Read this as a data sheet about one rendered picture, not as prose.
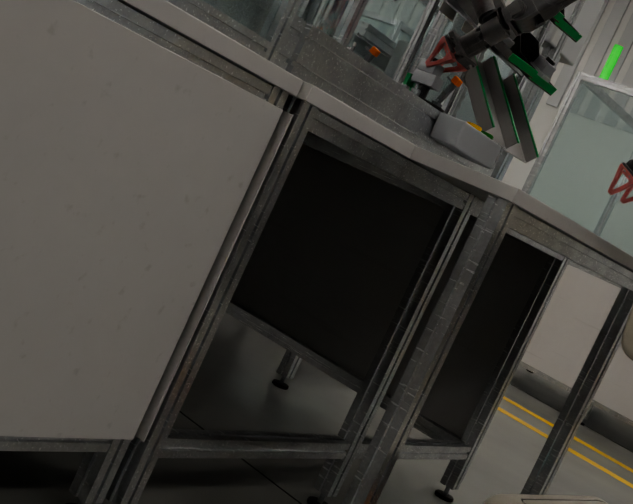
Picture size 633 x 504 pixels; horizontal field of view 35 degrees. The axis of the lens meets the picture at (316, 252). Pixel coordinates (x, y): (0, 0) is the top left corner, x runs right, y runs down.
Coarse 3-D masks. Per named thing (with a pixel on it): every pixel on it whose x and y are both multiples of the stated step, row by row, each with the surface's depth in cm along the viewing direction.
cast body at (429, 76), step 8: (424, 64) 246; (416, 72) 247; (424, 72) 246; (432, 72) 244; (440, 72) 247; (416, 80) 246; (424, 80) 245; (432, 80) 244; (440, 80) 246; (432, 88) 246
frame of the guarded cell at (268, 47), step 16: (176, 0) 147; (192, 0) 150; (288, 0) 166; (208, 16) 154; (224, 16) 156; (288, 16) 168; (224, 32) 157; (240, 32) 160; (272, 32) 166; (256, 48) 164; (272, 48) 167
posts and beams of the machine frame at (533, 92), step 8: (584, 0) 409; (576, 8) 407; (576, 16) 410; (560, 40) 408; (552, 48) 410; (560, 48) 410; (544, 56) 410; (552, 56) 409; (528, 88) 412; (536, 88) 410; (528, 96) 412; (536, 96) 411; (528, 104) 410; (528, 112) 411; (504, 152) 412; (504, 160) 412; (496, 168) 413; (504, 168) 415; (496, 176) 413
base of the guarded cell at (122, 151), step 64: (0, 0) 123; (64, 0) 130; (128, 0) 138; (0, 64) 127; (64, 64) 134; (128, 64) 142; (192, 64) 152; (256, 64) 162; (0, 128) 131; (64, 128) 138; (128, 128) 147; (192, 128) 157; (256, 128) 169; (0, 192) 135; (64, 192) 143; (128, 192) 152; (192, 192) 163; (0, 256) 139; (64, 256) 148; (128, 256) 158; (192, 256) 170; (0, 320) 143; (64, 320) 153; (128, 320) 164; (0, 384) 148; (64, 384) 158; (128, 384) 170; (0, 448) 155; (64, 448) 166
